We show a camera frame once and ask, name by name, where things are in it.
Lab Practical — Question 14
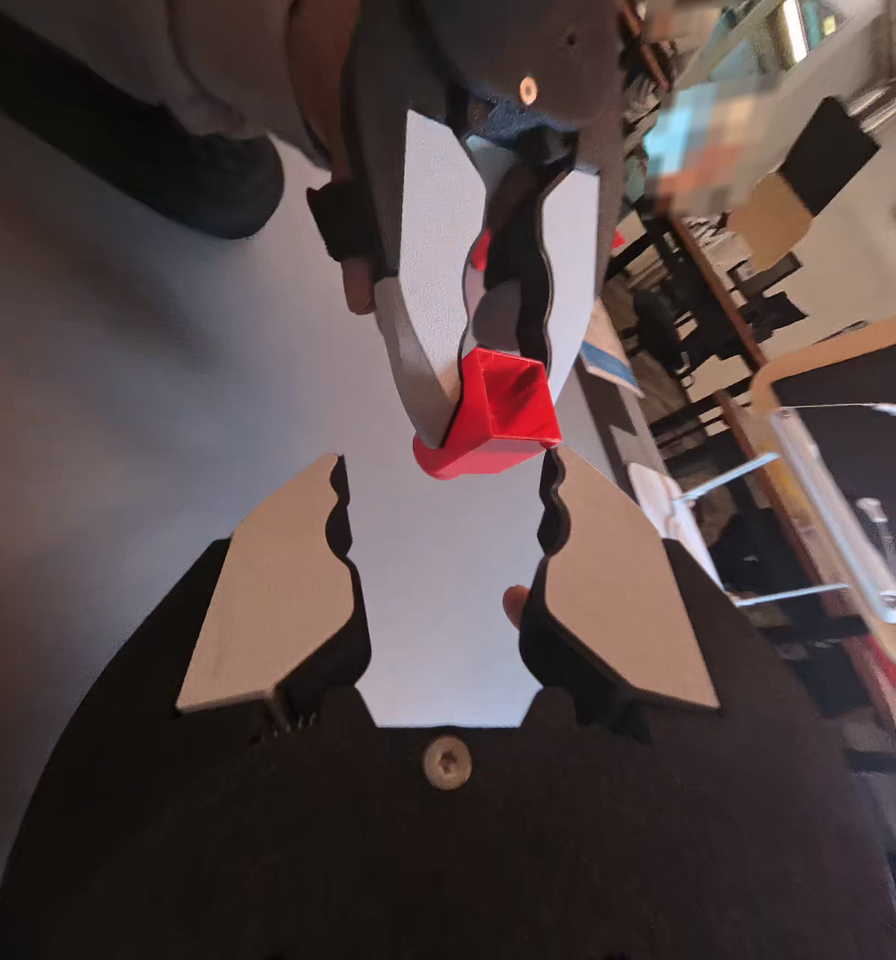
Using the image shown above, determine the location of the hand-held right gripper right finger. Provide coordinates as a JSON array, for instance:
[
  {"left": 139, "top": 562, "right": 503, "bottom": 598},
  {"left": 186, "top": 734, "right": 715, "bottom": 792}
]
[{"left": 519, "top": 446, "right": 722, "bottom": 711}]

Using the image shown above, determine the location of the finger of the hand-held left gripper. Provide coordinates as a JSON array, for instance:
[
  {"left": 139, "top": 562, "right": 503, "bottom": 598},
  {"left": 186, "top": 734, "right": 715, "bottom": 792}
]
[
  {"left": 373, "top": 109, "right": 494, "bottom": 451},
  {"left": 517, "top": 161, "right": 604, "bottom": 411}
]

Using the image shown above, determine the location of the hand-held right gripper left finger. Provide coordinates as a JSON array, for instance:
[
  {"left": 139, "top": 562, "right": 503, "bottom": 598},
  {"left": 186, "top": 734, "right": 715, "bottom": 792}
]
[{"left": 175, "top": 452, "right": 374, "bottom": 714}]

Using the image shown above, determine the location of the red plastic block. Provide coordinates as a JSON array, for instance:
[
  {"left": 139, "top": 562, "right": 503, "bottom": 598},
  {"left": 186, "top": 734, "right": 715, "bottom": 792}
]
[{"left": 412, "top": 346, "right": 564, "bottom": 480}]

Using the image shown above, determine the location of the person's left forearm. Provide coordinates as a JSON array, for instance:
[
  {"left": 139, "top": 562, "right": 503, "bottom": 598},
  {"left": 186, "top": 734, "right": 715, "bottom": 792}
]
[{"left": 0, "top": 0, "right": 322, "bottom": 149}]

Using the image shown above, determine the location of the person's left hand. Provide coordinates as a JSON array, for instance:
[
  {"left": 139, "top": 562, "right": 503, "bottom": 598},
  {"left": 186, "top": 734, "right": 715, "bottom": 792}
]
[{"left": 290, "top": 0, "right": 380, "bottom": 318}]

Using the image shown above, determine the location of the blue white paper sheet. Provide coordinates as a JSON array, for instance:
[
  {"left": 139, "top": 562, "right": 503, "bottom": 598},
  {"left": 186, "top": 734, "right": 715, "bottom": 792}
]
[{"left": 577, "top": 298, "right": 646, "bottom": 399}]

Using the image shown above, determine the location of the long wooden desk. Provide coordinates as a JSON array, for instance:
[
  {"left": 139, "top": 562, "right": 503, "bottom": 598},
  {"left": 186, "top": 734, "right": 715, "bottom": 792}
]
[{"left": 664, "top": 212, "right": 775, "bottom": 370}]

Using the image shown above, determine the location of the white metal rod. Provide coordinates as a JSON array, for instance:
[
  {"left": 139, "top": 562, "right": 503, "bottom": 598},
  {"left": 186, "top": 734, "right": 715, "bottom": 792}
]
[
  {"left": 675, "top": 452, "right": 781, "bottom": 502},
  {"left": 731, "top": 583, "right": 848, "bottom": 607}
]

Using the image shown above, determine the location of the beige chair with black cover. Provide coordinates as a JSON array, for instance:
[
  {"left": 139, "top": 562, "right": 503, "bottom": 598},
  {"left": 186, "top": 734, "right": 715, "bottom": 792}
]
[{"left": 727, "top": 96, "right": 882, "bottom": 258}]

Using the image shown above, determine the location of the black board with wooden rim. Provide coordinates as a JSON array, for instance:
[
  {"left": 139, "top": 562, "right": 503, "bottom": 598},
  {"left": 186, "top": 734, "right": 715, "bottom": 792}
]
[{"left": 750, "top": 306, "right": 896, "bottom": 725}]

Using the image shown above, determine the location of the white metal bracket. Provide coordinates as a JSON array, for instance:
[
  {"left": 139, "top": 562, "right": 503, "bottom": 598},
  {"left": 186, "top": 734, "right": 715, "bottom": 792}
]
[{"left": 765, "top": 403, "right": 896, "bottom": 626}]

